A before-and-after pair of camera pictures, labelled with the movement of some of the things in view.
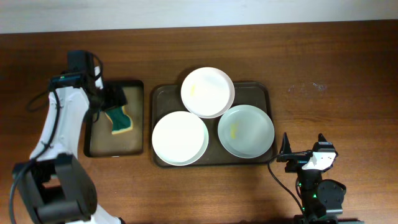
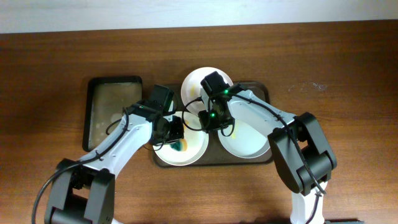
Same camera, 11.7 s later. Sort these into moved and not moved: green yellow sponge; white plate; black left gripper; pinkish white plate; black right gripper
Moved: black left gripper; green yellow sponge; black right gripper
Not moved: pinkish white plate; white plate
